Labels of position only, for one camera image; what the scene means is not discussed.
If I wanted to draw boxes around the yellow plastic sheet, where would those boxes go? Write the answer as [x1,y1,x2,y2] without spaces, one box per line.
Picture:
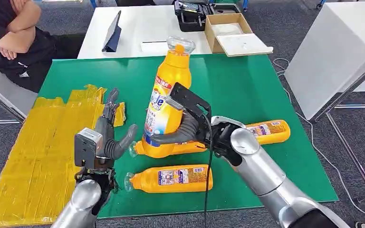
[0,84,127,228]

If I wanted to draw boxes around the green table mat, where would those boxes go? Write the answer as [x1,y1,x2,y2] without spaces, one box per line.
[38,54,339,219]

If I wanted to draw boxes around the black tool case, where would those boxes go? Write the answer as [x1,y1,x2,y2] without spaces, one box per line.
[173,0,241,32]

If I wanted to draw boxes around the white foam sheet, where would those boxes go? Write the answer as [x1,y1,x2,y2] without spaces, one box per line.
[211,22,244,37]

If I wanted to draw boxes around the open cardboard box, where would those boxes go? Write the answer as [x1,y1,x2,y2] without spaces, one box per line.
[204,13,253,55]

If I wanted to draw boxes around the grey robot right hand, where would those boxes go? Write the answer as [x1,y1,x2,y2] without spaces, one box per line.
[150,112,208,146]

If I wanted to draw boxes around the orange drink bottle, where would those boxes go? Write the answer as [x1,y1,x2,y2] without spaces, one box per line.
[245,119,291,146]
[141,35,197,149]
[124,164,214,193]
[129,140,209,159]

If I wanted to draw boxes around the person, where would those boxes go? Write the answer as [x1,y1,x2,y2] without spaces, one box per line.
[0,0,86,94]

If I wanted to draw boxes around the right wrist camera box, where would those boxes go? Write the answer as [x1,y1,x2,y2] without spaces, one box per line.
[165,82,212,139]

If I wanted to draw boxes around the white box lid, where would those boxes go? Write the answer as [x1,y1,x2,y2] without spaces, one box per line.
[215,33,274,58]

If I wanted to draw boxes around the tablet in dark blue case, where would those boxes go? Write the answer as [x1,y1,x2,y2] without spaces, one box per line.
[101,10,122,53]

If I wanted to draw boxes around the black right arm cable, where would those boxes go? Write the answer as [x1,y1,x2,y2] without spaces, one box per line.
[202,107,213,228]

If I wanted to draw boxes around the white table with metal frame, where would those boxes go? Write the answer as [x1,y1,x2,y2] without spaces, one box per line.
[284,1,365,202]

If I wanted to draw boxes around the blue metal frame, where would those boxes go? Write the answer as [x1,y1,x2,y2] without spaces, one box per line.
[40,0,96,9]

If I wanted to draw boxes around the white desk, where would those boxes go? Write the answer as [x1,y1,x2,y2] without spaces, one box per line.
[77,4,249,60]

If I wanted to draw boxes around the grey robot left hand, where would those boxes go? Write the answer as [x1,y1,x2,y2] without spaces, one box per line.
[93,88,138,172]

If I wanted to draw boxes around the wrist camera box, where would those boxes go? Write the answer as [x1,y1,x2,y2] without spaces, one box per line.
[74,127,105,172]
[165,82,212,139]

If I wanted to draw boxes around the person's right hand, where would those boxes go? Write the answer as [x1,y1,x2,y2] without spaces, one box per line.
[10,0,29,14]

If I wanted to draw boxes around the white floor cable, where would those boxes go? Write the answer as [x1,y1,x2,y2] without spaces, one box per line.
[272,58,365,224]

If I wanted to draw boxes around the person's left hand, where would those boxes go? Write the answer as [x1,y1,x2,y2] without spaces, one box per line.
[0,46,18,61]

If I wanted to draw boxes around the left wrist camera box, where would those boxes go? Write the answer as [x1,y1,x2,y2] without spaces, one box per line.
[74,127,105,172]

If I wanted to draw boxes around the grey seat with metal frame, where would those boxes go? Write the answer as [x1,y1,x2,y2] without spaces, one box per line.
[0,58,38,124]

